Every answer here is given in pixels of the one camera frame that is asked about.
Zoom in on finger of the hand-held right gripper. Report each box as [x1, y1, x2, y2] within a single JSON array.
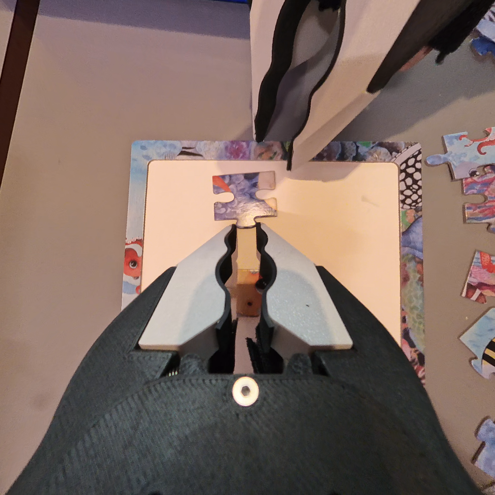
[[249, 0, 310, 143], [286, 0, 421, 171]]

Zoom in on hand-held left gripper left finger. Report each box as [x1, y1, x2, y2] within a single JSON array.
[[138, 224, 238, 374]]

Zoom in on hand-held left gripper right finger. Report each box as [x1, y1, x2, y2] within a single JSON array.
[[247, 224, 353, 374]]

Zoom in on orange pufferfish puzzle piece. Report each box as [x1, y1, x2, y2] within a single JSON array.
[[234, 267, 268, 318]]

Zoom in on purple bubble puzzle piece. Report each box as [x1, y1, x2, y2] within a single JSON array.
[[212, 171, 278, 229]]

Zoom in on striped fish puzzle piece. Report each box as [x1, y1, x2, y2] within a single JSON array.
[[460, 307, 495, 380]]

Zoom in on jigsaw puzzle pieces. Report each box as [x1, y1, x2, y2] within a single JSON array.
[[462, 8, 495, 480]]

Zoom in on puzzle frame board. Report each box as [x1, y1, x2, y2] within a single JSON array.
[[122, 140, 426, 387]]

